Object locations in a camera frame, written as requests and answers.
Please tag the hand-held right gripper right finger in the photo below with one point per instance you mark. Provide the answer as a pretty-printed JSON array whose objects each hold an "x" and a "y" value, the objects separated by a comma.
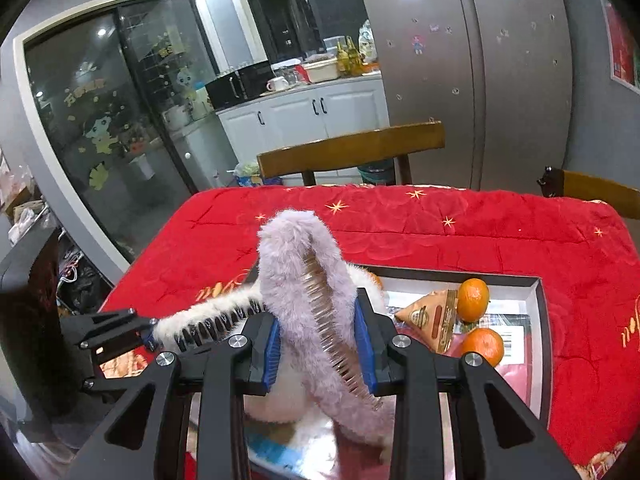
[{"x": 365, "y": 355}]

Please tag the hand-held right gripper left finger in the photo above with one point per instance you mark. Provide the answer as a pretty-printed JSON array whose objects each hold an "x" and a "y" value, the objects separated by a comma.
[{"x": 272, "y": 355}]

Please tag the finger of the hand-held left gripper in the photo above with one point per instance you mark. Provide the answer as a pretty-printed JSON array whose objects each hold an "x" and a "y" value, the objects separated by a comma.
[
  {"x": 107, "y": 377},
  {"x": 105, "y": 321}
]

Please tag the white fluffy hair clip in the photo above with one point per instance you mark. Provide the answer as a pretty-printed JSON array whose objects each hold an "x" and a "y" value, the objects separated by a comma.
[{"x": 210, "y": 310}]

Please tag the lilac fluffy hair clip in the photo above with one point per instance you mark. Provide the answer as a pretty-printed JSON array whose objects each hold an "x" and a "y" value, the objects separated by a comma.
[{"x": 285, "y": 260}]

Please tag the black rectangular tray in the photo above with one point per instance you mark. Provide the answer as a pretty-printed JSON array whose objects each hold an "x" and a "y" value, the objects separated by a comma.
[{"x": 542, "y": 340}]

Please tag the white fluffy hair accessory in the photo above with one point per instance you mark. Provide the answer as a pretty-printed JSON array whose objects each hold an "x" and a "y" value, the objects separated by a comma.
[{"x": 272, "y": 402}]

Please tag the brown triangular snack packet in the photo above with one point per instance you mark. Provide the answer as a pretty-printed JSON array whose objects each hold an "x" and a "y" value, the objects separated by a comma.
[{"x": 430, "y": 317}]

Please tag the mandarin orange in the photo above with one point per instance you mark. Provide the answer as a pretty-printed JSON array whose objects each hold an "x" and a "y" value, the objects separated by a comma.
[
  {"x": 482, "y": 347},
  {"x": 472, "y": 300}
]

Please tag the red quilted table cover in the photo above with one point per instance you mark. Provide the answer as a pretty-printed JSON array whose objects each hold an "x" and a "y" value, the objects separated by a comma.
[{"x": 350, "y": 230}]

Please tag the white barcode label sheet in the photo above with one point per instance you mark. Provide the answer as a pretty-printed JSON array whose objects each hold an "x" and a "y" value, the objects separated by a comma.
[{"x": 512, "y": 342}]

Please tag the pink plastic packet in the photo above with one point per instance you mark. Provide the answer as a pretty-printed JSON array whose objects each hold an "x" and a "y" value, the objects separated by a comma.
[{"x": 512, "y": 382}]

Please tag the green waste bin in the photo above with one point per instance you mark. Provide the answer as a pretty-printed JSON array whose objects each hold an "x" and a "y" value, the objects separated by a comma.
[{"x": 377, "y": 172}]

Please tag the bag of vegetables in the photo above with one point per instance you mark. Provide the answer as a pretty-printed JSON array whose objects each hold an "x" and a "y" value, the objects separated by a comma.
[{"x": 246, "y": 172}]

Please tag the wooden chair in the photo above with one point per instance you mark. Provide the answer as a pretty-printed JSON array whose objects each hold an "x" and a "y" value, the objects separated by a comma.
[
  {"x": 600, "y": 190},
  {"x": 350, "y": 152}
]

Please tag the glass sliding door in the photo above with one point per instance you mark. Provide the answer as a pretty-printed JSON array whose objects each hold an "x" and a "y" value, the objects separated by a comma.
[{"x": 100, "y": 110}]

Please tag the white kitchen cabinet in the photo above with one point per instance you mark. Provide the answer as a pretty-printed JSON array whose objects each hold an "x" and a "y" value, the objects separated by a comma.
[{"x": 300, "y": 115}]

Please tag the black microwave oven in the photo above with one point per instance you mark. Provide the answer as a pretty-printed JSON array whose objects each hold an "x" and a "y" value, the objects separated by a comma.
[{"x": 235, "y": 87}]

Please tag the white cup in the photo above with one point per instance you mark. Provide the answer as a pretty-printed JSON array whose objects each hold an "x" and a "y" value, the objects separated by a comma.
[{"x": 275, "y": 84}]

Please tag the silver double-door refrigerator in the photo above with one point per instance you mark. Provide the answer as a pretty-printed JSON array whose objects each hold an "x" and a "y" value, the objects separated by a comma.
[{"x": 450, "y": 85}]

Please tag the beige plastic basin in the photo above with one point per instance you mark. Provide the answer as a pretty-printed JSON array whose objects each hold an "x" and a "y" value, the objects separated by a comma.
[{"x": 322, "y": 71}]

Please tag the cluster of yellow bottles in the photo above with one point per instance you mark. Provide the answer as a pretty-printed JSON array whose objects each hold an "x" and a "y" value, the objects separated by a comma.
[{"x": 347, "y": 57}]

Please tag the clear plastic bag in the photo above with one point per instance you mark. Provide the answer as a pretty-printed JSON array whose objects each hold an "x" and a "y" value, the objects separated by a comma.
[{"x": 367, "y": 40}]

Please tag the red wall poster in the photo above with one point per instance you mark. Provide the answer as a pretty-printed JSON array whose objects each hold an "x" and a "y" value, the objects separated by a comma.
[{"x": 622, "y": 45}]

